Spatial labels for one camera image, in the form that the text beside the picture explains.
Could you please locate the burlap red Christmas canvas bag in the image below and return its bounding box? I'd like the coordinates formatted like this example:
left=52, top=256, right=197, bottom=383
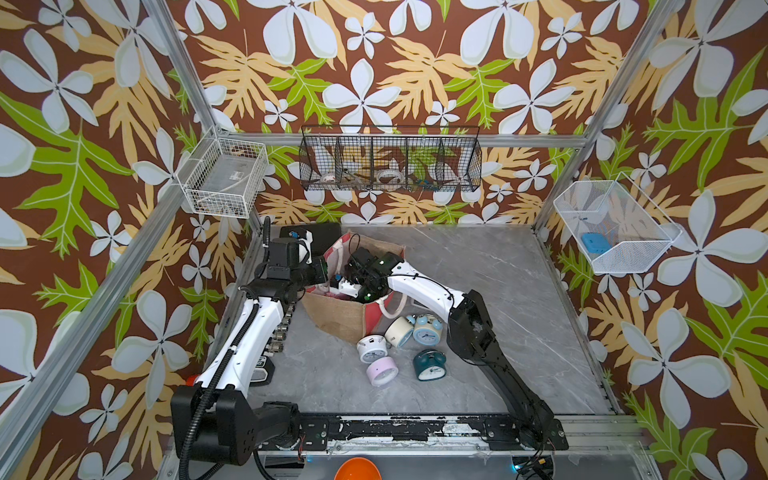
left=301, top=231, right=406, bottom=344

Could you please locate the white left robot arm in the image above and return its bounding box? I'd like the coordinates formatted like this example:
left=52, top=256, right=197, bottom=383
left=171, top=222, right=328, bottom=479

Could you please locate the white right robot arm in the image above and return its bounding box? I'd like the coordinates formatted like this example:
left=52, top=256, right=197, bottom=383
left=331, top=247, right=564, bottom=449

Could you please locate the cream round alarm clock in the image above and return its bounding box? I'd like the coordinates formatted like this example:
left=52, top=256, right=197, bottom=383
left=384, top=316, right=414, bottom=349

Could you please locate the white round alarm clock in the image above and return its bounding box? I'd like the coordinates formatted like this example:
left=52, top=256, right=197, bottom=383
left=356, top=335, right=388, bottom=364

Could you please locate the light blue bell alarm clock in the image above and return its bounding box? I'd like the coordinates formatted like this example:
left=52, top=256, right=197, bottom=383
left=412, top=314, right=444, bottom=346

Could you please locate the lilac round alarm clock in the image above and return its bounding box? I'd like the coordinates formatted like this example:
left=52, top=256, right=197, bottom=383
left=366, top=356, right=399, bottom=387

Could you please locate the dark green alarm clock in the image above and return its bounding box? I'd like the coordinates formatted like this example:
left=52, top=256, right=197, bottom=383
left=412, top=349, right=447, bottom=382

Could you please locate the orange bowl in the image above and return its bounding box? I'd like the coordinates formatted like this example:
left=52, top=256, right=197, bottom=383
left=334, top=457, right=382, bottom=480

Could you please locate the blue object in basket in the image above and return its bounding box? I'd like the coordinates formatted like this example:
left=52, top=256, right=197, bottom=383
left=581, top=232, right=613, bottom=256

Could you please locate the white wire basket left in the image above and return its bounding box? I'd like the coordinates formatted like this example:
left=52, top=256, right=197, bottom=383
left=176, top=129, right=269, bottom=219

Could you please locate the white wire basket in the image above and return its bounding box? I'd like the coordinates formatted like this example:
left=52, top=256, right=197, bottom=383
left=176, top=129, right=269, bottom=219
left=554, top=174, right=683, bottom=275

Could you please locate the black wire wall basket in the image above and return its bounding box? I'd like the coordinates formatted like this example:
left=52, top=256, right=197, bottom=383
left=297, top=125, right=482, bottom=192

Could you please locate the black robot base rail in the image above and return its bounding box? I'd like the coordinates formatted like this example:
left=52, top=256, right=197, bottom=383
left=300, top=413, right=569, bottom=451

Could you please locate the white wire basket right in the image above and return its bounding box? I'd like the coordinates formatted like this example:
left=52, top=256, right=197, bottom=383
left=554, top=174, right=683, bottom=275

